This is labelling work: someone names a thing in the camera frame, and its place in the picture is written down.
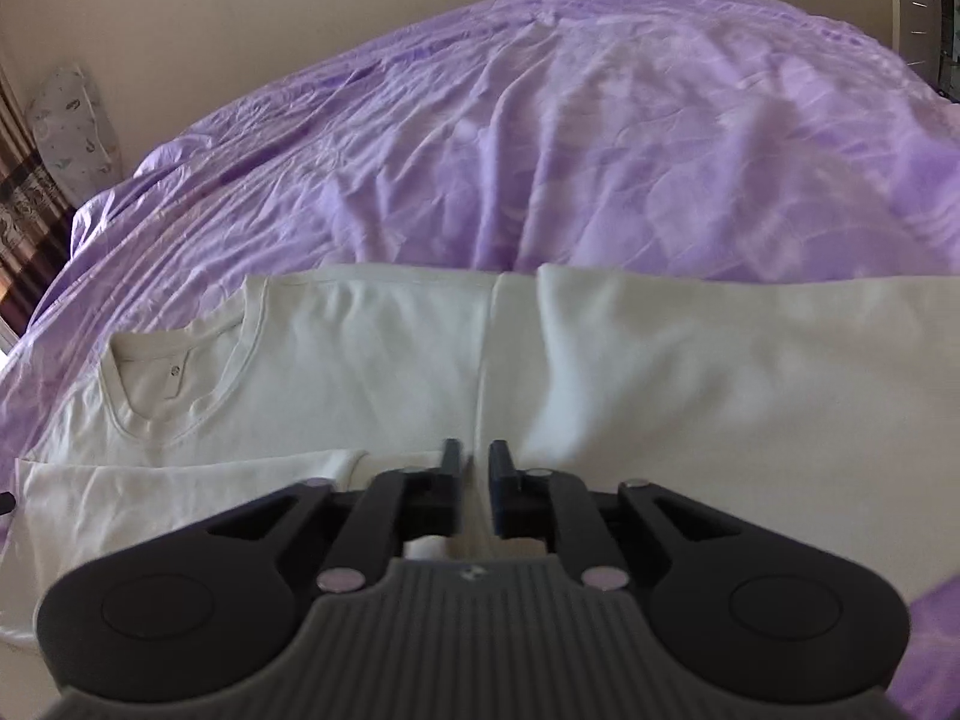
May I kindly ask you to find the brown striped curtain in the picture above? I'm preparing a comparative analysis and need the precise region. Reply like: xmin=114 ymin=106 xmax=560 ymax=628
xmin=0 ymin=64 xmax=76 ymax=350

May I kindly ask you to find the white patterned ironing board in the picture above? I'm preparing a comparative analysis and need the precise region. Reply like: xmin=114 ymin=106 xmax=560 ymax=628
xmin=28 ymin=66 xmax=125 ymax=207

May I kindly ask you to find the purple bed blanket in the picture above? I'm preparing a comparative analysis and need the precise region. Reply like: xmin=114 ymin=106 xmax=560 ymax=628
xmin=0 ymin=0 xmax=960 ymax=720

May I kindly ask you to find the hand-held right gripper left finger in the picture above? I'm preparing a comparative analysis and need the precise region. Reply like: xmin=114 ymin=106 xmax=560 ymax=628
xmin=206 ymin=439 xmax=462 ymax=593

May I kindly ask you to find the white framed door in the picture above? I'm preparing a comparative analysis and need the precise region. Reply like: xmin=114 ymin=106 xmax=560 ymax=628
xmin=889 ymin=0 xmax=960 ymax=102

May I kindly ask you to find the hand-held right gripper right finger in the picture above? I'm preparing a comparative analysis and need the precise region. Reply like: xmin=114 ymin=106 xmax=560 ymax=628
xmin=487 ymin=439 xmax=745 ymax=592

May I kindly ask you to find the white t-shirt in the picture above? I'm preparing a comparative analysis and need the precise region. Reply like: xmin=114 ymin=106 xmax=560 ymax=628
xmin=0 ymin=262 xmax=960 ymax=646

